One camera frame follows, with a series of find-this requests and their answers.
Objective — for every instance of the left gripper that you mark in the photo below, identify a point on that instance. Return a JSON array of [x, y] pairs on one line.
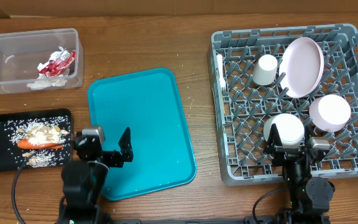
[[116, 159]]

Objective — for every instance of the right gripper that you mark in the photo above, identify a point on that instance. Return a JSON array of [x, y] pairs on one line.
[[273, 145]]

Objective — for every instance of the white bowl with rice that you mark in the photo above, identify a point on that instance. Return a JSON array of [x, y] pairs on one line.
[[290, 129]]

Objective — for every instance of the pink bowl with nuts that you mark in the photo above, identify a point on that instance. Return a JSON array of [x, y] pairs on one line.
[[330, 113]]

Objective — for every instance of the white paper cup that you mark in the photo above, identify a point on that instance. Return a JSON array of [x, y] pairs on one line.
[[265, 70]]

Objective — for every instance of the pile of rice and nuts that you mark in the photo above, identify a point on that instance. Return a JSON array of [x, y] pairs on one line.
[[55, 129]]

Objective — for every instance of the orange carrot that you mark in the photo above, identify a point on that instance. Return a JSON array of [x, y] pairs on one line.
[[25, 144]]

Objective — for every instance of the red snack wrapper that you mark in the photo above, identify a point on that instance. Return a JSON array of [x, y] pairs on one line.
[[57, 66]]

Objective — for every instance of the white napkin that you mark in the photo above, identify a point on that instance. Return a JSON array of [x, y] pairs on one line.
[[44, 82]]

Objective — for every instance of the white plastic fork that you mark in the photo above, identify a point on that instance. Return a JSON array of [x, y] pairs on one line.
[[222, 80]]

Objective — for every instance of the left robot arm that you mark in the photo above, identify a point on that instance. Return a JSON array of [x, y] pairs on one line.
[[83, 179]]

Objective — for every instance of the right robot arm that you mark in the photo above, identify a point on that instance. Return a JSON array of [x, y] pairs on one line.
[[309, 196]]

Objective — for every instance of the grey dishwasher rack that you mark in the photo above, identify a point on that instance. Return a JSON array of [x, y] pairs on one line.
[[239, 134]]

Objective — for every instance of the black waste tray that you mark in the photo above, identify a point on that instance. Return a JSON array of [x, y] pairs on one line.
[[6, 164]]

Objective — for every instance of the teal serving tray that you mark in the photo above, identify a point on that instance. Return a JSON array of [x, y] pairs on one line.
[[149, 103]]

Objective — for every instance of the clear plastic bin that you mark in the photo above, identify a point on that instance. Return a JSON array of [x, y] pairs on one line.
[[21, 53]]

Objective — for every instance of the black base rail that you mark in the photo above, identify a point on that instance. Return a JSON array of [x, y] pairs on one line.
[[246, 220]]

